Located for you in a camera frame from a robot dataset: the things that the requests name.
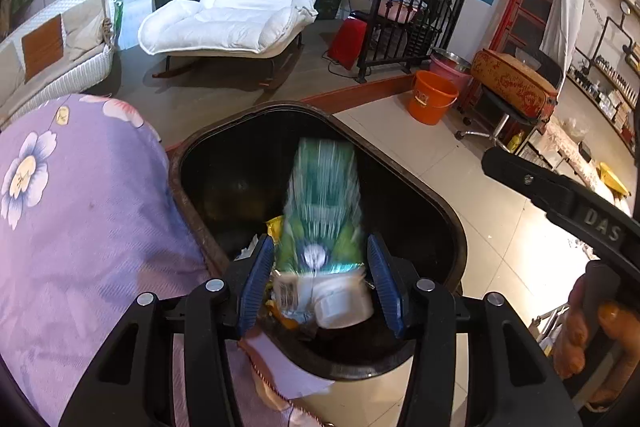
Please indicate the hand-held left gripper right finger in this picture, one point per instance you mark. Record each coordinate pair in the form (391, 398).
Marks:
(385, 287)

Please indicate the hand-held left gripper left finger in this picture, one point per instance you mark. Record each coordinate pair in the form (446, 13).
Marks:
(255, 287)

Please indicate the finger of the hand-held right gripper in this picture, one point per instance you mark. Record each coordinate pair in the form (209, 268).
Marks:
(520, 179)

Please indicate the green snack packet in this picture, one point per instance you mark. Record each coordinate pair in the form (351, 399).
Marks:
(320, 197)

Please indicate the black trash bin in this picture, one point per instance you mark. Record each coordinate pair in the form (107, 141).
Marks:
(225, 177)

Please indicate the person's right hand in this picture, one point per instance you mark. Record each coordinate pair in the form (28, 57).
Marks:
(572, 342)

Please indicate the white plastic baskets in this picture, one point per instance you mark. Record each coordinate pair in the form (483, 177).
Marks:
(542, 152)

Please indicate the white tissue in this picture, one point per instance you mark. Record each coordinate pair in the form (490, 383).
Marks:
(247, 249)

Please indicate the white labelled wrapper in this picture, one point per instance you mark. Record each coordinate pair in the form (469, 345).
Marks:
(292, 294)

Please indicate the yellow bottle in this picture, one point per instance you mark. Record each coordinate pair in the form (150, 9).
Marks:
(516, 141)

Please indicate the white plastic cup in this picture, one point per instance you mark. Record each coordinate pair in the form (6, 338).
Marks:
(345, 302)

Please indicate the yellow packet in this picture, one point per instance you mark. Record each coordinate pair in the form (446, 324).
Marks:
(614, 179)

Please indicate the white lace covered counter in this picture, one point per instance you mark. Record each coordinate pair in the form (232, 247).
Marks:
(565, 142)

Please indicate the yellow wrapper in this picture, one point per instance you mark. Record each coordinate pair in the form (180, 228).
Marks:
(274, 228)

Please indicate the black swivel chair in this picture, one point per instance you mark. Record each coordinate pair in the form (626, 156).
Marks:
(492, 119)

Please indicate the small black box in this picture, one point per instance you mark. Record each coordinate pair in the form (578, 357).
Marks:
(585, 150)

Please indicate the red patterned case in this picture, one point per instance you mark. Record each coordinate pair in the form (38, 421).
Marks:
(515, 84)

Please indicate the orange plastic bucket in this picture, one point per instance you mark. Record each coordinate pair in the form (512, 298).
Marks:
(432, 102)

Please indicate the pink plastic basin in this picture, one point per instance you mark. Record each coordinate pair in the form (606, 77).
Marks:
(457, 79)

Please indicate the metal basin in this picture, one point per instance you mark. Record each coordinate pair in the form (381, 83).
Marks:
(452, 58)

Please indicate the purple floral blanket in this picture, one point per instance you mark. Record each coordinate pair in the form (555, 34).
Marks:
(100, 232)

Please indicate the black metal rack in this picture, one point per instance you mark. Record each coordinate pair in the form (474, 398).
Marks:
(400, 42)

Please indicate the pink cloth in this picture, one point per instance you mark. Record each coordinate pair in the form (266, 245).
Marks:
(400, 9)

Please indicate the red bag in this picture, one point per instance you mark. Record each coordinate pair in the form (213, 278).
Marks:
(347, 43)

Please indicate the white cushioned rocking lounger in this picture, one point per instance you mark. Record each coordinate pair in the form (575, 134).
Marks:
(240, 12)

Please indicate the white wicker swing seat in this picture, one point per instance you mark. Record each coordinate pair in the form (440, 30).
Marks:
(75, 77)

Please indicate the plain beige cushion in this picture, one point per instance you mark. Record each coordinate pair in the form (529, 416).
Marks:
(85, 27)

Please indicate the cushion with brown patch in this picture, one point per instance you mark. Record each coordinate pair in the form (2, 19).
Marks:
(42, 47)

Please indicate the wall shelves with goods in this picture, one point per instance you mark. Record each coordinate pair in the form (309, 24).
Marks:
(617, 72)

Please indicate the round wall gauge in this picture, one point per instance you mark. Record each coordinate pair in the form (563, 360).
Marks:
(625, 8)

